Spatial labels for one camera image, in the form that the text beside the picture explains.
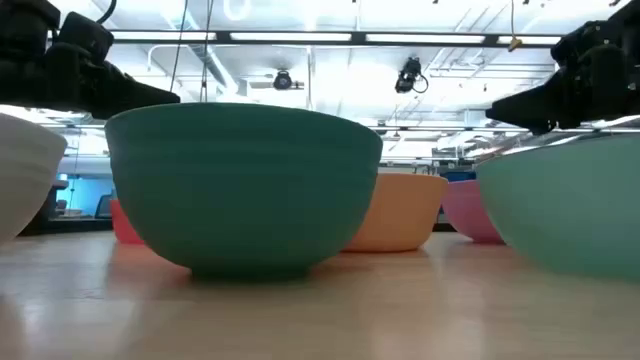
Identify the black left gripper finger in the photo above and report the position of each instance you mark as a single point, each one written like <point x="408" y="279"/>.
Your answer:
<point x="140" y="97"/>

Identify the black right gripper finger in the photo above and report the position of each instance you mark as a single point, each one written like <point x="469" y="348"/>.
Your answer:
<point x="530" y="110"/>

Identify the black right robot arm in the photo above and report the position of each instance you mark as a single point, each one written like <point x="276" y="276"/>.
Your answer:
<point x="627" y="12"/>

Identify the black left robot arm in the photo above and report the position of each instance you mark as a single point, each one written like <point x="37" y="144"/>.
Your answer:
<point x="22" y="20"/>

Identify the yellow hanging connector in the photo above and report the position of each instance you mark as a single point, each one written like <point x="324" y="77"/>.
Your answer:
<point x="513" y="44"/>

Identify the blue bin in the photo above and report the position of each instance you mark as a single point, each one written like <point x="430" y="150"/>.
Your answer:
<point x="458" y="176"/>

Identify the white bowl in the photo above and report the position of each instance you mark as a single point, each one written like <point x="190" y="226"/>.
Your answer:
<point x="25" y="175"/>

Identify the mint green bowl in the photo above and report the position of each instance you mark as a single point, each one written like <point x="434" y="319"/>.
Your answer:
<point x="575" y="210"/>

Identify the dark office chair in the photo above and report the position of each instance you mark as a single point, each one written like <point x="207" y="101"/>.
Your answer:
<point x="104" y="206"/>

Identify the pink bowl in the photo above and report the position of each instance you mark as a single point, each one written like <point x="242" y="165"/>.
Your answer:
<point x="467" y="210"/>

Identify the red bowl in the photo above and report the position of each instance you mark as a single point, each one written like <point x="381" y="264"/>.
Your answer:
<point x="122" y="227"/>

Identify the dark green bowl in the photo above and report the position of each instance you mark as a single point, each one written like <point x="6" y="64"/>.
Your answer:
<point x="240" y="190"/>

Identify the orange bowl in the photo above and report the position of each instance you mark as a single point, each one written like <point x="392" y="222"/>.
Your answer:
<point x="400" y="215"/>

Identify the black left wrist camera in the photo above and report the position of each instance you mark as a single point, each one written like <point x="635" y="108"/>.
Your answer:
<point x="85" y="37"/>

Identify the round black ceiling camera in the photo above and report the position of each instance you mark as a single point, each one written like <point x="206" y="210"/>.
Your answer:
<point x="282" y="80"/>

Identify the black aluminium frame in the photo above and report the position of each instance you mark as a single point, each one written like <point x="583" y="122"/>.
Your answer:
<point x="357" y="37"/>

